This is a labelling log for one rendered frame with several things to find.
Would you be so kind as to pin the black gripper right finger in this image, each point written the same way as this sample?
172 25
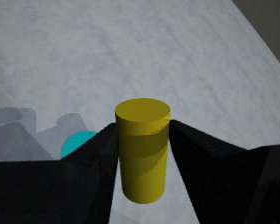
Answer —
225 183

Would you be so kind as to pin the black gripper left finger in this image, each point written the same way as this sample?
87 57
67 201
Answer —
79 187

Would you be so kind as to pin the yellow cylinder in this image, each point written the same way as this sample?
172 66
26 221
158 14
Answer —
143 131

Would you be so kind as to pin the teal circle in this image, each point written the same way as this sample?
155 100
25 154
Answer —
75 141

